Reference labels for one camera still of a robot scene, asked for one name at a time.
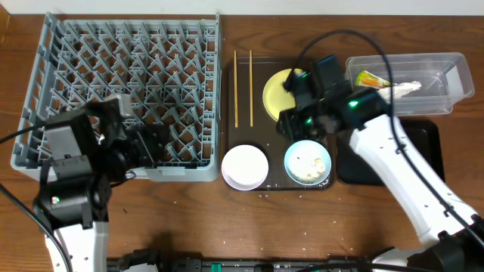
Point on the grey plastic dish rack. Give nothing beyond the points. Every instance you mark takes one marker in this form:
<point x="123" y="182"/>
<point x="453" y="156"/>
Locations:
<point x="170" y="69"/>

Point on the pink white bowl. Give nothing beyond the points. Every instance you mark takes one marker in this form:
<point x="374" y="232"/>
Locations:
<point x="244" y="167"/>

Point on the left wooden chopstick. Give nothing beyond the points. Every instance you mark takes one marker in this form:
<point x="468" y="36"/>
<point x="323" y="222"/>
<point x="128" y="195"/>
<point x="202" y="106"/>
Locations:
<point x="235" y="91"/>

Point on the clear plastic bin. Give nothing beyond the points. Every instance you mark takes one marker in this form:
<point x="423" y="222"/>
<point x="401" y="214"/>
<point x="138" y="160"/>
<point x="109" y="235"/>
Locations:
<point x="445" y="80"/>

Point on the black rectangular waste tray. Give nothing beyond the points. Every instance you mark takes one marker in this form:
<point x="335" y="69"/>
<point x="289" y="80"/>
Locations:
<point x="424" y="135"/>

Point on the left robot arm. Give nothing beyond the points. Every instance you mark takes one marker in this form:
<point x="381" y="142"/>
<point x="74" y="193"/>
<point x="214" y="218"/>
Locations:
<point x="92" y="152"/>

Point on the dark brown serving tray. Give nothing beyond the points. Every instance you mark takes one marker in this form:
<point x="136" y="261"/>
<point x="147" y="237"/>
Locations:
<point x="263" y="134"/>

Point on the rice and food scraps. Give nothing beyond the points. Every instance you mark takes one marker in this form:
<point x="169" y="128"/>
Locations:
<point x="308" y="170"/>

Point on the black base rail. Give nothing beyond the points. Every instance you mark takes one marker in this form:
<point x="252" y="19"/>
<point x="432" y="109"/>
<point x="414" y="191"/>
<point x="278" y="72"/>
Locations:
<point x="153" y="260"/>

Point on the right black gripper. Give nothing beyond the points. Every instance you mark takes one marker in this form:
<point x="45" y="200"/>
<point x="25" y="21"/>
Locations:
<point x="289" y="118"/>

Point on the white paper napkin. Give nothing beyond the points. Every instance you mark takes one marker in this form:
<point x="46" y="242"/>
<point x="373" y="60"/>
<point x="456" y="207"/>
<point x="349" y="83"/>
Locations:
<point x="399" y="90"/>

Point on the green orange snack wrapper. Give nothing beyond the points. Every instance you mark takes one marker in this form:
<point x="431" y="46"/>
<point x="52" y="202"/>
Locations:
<point x="367" y="79"/>

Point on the yellow round plate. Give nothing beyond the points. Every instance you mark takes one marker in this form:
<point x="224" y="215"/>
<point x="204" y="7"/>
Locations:
<point x="274" y="96"/>

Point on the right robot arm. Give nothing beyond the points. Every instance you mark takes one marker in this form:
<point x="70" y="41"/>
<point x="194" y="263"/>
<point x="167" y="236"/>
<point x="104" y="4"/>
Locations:
<point x="449" y="230"/>

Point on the light blue bowl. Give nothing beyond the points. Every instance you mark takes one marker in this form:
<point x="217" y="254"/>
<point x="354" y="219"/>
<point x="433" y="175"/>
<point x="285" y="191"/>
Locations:
<point x="308" y="148"/>

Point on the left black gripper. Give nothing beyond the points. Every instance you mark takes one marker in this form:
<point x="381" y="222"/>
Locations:
<point x="143" y="147"/>

